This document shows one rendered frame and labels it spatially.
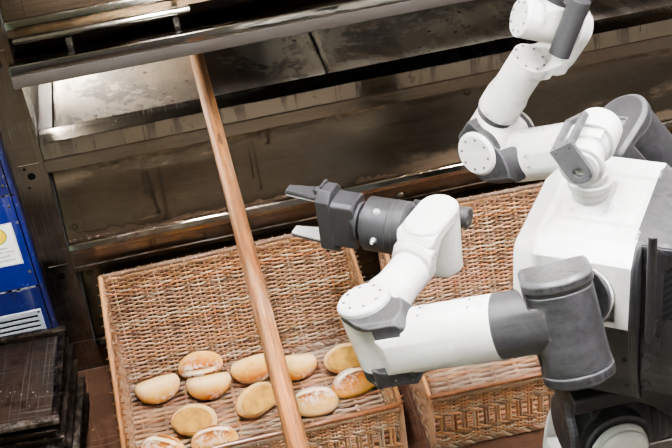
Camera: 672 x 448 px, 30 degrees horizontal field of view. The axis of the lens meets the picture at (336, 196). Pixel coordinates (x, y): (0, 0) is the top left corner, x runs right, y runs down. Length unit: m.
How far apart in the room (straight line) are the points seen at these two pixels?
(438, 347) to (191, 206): 1.11
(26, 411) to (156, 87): 0.73
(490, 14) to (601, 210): 1.10
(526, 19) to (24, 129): 1.09
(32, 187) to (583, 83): 1.20
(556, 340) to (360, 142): 1.14
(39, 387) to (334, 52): 0.93
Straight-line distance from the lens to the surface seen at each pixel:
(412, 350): 1.70
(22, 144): 2.61
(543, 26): 2.00
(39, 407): 2.55
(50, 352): 2.67
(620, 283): 1.74
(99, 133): 2.59
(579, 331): 1.64
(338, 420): 2.47
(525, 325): 1.65
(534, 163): 2.10
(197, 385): 2.73
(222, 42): 2.35
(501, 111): 2.12
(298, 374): 2.74
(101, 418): 2.81
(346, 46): 2.75
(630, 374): 1.88
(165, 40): 2.35
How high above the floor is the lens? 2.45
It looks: 34 degrees down
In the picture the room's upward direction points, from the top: 8 degrees counter-clockwise
